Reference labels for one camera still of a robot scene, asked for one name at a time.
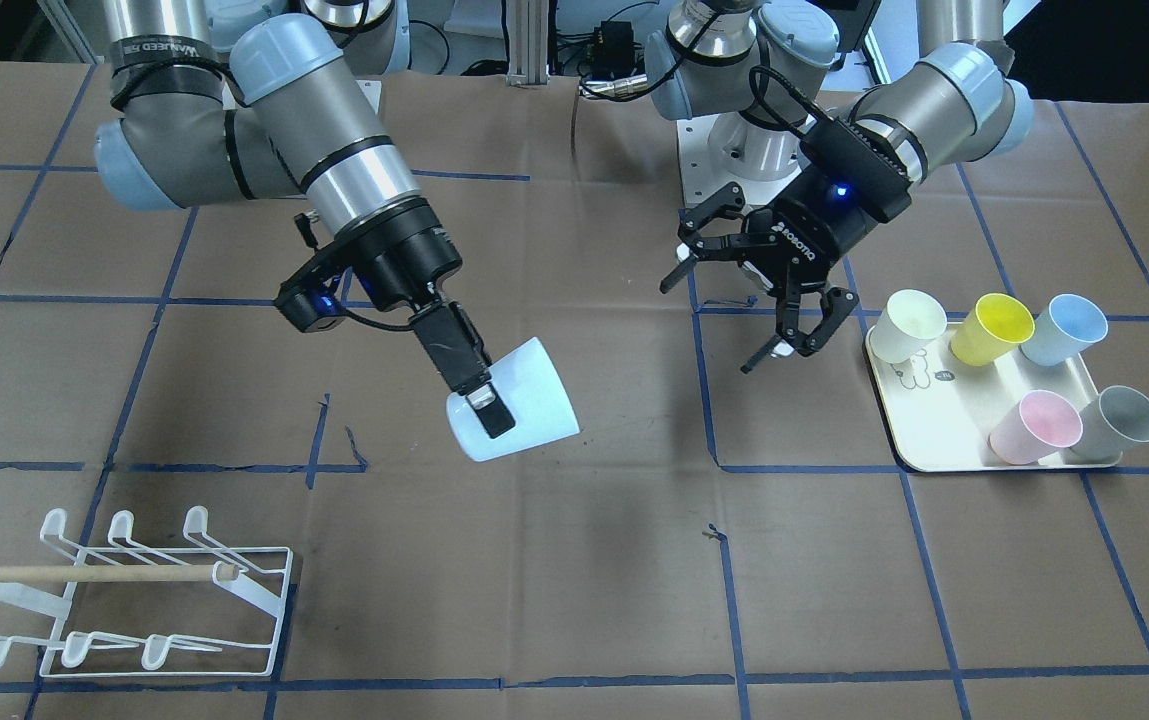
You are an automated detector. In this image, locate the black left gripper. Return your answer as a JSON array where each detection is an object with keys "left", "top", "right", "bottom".
[{"left": 660, "top": 165, "right": 880, "bottom": 376}]

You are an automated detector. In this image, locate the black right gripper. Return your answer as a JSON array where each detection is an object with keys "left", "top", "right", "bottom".
[{"left": 333, "top": 200, "right": 516, "bottom": 439}]

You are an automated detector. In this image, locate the light blue plastic cup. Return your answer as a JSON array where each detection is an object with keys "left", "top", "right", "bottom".
[
  {"left": 1019, "top": 293, "right": 1109, "bottom": 366},
  {"left": 446, "top": 336, "right": 580, "bottom": 462}
]

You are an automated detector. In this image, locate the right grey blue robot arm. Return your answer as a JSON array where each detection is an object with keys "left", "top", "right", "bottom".
[{"left": 95, "top": 1, "right": 516, "bottom": 438}]

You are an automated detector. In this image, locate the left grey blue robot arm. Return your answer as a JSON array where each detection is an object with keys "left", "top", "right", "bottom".
[{"left": 643, "top": 1, "right": 1034, "bottom": 372}]

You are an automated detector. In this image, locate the cream white plastic cup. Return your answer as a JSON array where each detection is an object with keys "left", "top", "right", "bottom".
[{"left": 867, "top": 288, "right": 948, "bottom": 364}]

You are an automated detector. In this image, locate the yellow plastic cup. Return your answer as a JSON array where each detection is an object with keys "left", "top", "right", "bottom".
[{"left": 949, "top": 293, "right": 1035, "bottom": 366}]

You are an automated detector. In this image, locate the pink plastic cup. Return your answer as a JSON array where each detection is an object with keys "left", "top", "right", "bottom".
[{"left": 987, "top": 389, "right": 1084, "bottom": 465}]

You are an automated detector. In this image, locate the grey plastic cup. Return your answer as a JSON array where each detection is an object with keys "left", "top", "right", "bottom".
[{"left": 1071, "top": 386, "right": 1149, "bottom": 460}]

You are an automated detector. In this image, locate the cream tray with rabbit drawing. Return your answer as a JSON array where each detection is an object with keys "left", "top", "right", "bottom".
[{"left": 865, "top": 322, "right": 1100, "bottom": 473}]

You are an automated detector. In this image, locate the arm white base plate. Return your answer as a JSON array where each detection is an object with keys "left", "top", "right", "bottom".
[{"left": 676, "top": 102, "right": 802, "bottom": 209}]

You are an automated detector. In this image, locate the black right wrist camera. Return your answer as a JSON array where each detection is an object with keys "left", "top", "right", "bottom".
[{"left": 273, "top": 250, "right": 354, "bottom": 333}]

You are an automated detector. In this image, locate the white wire cup rack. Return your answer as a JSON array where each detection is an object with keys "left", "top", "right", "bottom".
[{"left": 0, "top": 506, "right": 296, "bottom": 680}]

